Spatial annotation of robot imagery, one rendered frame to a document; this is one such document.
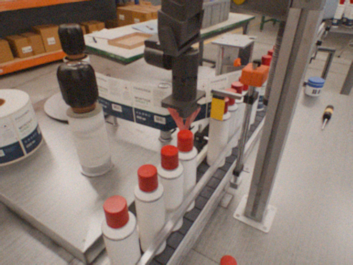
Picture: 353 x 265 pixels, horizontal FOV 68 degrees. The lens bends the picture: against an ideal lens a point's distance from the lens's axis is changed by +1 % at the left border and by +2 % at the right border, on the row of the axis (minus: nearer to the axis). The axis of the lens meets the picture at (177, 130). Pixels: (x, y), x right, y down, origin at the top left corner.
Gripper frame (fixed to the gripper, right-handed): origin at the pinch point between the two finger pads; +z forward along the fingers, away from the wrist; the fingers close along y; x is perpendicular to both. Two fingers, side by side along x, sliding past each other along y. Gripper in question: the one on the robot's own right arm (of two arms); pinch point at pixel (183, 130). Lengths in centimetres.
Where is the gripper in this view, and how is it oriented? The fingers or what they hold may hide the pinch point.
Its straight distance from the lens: 64.4
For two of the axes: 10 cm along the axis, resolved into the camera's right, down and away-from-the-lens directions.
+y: -5.3, 4.6, -7.1
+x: 8.5, 3.0, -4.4
